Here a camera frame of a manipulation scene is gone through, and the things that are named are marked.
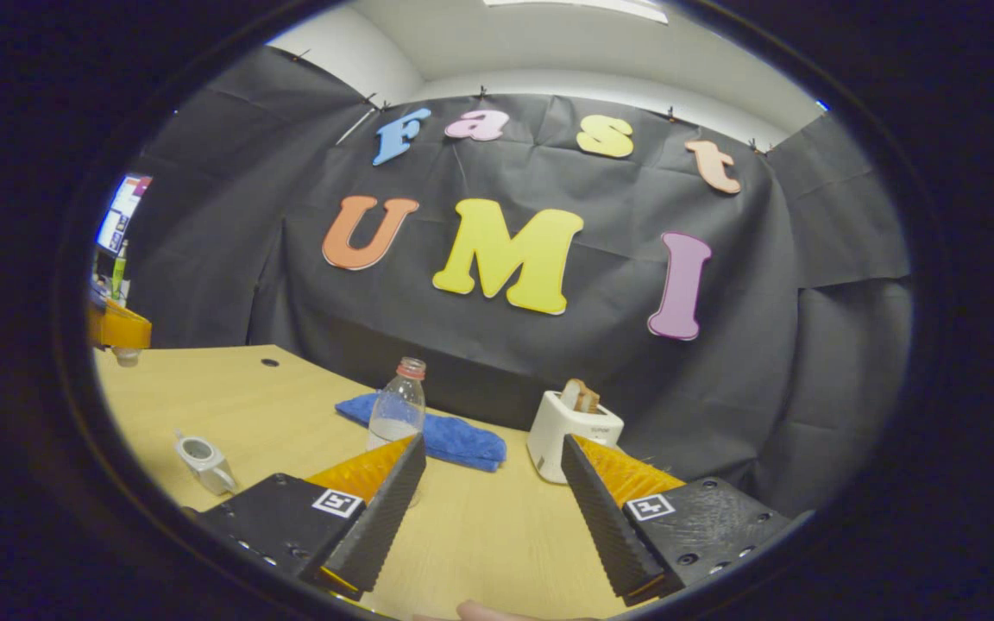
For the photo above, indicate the white teacup lid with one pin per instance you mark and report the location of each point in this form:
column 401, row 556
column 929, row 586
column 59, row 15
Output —
column 127, row 355

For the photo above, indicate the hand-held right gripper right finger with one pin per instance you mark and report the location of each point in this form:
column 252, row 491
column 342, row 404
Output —
column 605, row 517

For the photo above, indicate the computer monitor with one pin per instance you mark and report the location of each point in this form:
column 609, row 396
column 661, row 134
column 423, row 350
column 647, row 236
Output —
column 122, row 211

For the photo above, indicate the black backdrop cloth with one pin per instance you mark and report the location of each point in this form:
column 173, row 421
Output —
column 549, row 362

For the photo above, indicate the blue folded towel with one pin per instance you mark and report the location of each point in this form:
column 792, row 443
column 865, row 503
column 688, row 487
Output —
column 462, row 444

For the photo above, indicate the toast slice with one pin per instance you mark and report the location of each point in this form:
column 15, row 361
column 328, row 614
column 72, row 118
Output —
column 581, row 397

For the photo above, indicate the clear plastic water bottle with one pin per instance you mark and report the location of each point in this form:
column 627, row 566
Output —
column 398, row 401

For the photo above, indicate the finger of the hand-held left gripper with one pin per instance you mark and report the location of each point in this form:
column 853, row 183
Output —
column 122, row 329

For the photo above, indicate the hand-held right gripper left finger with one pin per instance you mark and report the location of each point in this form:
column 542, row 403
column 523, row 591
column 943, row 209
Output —
column 376, row 517

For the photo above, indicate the green drink bottle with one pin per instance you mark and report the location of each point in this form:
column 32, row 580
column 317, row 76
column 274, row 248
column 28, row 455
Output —
column 119, row 272

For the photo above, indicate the white toaster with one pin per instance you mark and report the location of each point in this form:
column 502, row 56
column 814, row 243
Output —
column 562, row 440

